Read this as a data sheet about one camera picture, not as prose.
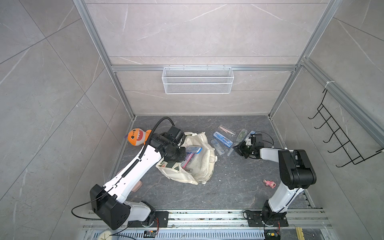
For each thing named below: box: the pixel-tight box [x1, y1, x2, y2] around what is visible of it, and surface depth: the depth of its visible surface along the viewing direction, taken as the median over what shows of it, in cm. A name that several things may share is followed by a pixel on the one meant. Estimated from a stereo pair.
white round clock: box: [98, 230, 113, 240], surface depth 67 cm
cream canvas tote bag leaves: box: [156, 132, 218, 185], surface depth 84 cm
